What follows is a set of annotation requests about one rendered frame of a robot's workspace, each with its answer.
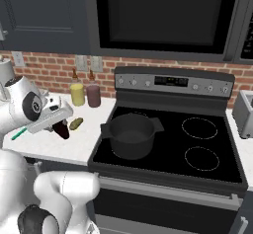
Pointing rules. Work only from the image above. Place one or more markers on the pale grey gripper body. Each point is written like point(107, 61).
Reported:
point(52, 118)

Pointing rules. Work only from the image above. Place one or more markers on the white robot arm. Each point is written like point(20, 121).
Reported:
point(19, 185)

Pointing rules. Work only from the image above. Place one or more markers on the dark maroon avocado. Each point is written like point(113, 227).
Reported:
point(62, 130)

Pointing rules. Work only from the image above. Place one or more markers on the olive brown potato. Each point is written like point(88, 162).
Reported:
point(76, 123)

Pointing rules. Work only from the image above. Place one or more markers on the dark grey pot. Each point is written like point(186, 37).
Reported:
point(131, 139)

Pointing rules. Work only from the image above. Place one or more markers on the yellow sauce bottle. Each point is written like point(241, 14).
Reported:
point(77, 94)

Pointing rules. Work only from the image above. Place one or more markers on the dark red sauce bottle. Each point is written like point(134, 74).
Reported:
point(94, 95)

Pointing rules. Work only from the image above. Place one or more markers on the silver stove knob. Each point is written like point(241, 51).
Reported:
point(209, 88)
point(148, 83)
point(225, 89)
point(121, 80)
point(133, 82)
point(195, 87)

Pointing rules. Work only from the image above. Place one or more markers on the dark grey cupboard door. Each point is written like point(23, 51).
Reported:
point(42, 14)

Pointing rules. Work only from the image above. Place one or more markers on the black oven door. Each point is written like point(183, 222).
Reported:
point(158, 211)

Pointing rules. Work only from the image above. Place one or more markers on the black microwave oven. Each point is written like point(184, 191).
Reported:
point(164, 14)

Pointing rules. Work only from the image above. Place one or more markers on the black and steel stove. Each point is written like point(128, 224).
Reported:
point(210, 139)

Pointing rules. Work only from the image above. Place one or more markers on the grey toaster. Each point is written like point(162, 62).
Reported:
point(244, 113)

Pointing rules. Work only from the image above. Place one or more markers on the grey wall socket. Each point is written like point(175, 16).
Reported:
point(18, 59)
point(96, 63)
point(81, 63)

